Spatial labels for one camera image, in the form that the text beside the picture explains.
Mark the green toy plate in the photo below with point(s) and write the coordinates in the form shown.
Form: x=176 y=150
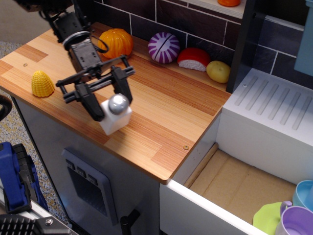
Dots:
x=267 y=218

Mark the light blue toy cup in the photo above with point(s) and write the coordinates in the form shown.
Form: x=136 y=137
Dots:
x=303 y=195

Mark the black oven door handle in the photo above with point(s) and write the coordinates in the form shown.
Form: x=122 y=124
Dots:
x=126 y=222

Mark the purple toy cup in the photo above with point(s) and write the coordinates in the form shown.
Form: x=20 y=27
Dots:
x=294 y=220

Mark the wooden upper shelf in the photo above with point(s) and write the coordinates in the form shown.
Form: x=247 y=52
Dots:
x=233 y=11

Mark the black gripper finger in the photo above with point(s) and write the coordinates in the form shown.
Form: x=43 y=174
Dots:
x=120 y=83
x=89 y=101

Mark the white toy sink unit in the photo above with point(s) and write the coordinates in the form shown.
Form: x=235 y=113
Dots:
x=254 y=153

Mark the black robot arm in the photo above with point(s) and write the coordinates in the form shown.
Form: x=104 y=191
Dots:
x=72 y=29

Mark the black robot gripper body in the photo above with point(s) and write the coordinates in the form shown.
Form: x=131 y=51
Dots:
x=90 y=68

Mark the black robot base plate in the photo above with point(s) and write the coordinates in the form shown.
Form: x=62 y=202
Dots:
x=11 y=224

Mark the purple white toy onion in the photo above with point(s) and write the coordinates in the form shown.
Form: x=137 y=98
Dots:
x=164 y=47

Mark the orange toy pumpkin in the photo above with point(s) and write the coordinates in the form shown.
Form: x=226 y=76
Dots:
x=119 y=42

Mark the light blue toy appliance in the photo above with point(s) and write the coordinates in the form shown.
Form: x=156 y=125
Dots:
x=304 y=60

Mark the yellow toy potato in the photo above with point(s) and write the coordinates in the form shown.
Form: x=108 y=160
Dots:
x=218 y=71

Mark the blue black clamp tool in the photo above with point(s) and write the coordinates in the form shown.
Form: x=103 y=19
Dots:
x=19 y=179

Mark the white salt shaker silver cap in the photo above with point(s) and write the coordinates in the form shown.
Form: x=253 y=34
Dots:
x=116 y=115

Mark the orange toy on shelf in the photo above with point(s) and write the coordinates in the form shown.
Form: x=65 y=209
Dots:
x=229 y=3

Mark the grey toy oven door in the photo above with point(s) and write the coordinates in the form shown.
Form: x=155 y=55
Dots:
x=92 y=188

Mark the yellow toy corn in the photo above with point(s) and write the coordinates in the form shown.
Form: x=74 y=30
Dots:
x=41 y=84

